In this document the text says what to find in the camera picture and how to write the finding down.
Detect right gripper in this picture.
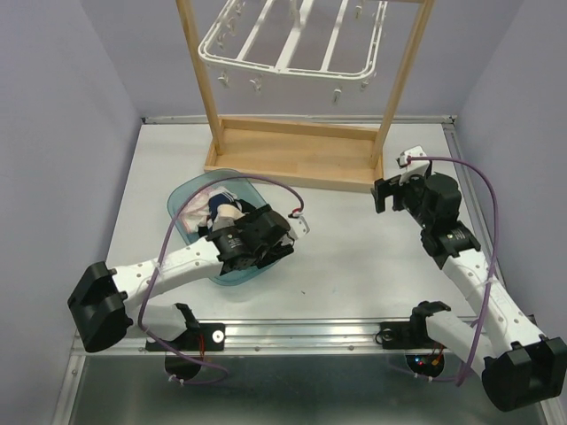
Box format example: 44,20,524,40
370,170,433,228

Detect grey underwear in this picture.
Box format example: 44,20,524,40
197,204,245,237

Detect navy blue underwear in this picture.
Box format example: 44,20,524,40
208,192,238,219

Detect white pink underwear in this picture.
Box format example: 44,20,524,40
179,188,213,234

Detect black underwear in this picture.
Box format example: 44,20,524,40
234,199,257,214

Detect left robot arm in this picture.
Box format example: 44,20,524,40
67,205,309,353

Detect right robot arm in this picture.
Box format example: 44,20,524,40
371,174,566,412

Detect wooden rack stand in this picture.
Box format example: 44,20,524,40
176,1,434,191

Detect teal plastic basin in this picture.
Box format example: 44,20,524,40
166,170,284,288

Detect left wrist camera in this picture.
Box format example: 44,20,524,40
287,209,310,242

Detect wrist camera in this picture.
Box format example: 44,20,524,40
397,145,431,186
287,209,310,242

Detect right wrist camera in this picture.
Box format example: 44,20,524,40
397,145,431,186

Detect aluminium rail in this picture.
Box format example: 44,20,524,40
73,316,546,355

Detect white clip hanger frame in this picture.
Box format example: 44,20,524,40
198,0,388,103

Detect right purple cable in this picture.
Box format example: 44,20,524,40
407,154,500,385

